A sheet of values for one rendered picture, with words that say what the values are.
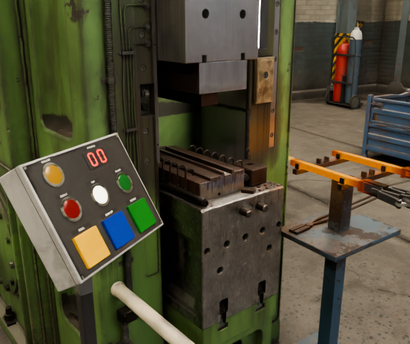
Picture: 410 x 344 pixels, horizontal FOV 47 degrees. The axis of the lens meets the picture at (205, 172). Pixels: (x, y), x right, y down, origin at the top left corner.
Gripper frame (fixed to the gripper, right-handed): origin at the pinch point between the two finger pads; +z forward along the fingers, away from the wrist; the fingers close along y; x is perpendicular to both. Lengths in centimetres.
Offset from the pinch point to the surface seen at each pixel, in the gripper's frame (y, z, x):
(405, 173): 23.1, 4.1, 0.2
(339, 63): 553, 482, -20
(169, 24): -54, 39, 52
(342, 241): 4.0, 13.9, -26.1
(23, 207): -108, 10, 14
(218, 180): -40, 32, 1
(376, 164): 22.8, 16.4, 0.5
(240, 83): -31, 33, 33
